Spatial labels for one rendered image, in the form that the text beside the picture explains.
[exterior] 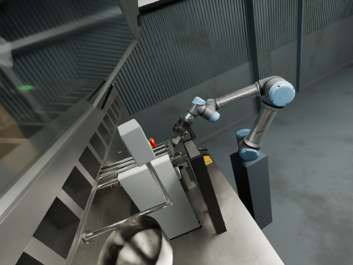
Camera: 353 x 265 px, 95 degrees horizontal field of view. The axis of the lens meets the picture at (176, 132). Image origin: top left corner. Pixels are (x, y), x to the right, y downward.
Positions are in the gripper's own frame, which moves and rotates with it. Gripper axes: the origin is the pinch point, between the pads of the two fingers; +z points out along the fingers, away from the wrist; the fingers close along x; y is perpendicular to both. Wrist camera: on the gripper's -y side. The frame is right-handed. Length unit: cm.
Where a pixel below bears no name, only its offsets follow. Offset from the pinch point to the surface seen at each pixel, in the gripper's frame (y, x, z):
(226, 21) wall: -49, -194, -149
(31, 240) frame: 49, 66, 8
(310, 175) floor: -183, -24, -23
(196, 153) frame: 9.5, 41.6, -17.7
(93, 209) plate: 37, 47, 17
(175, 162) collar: 8.9, 30.0, -4.3
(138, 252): 25, 70, 2
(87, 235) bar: 36, 58, 17
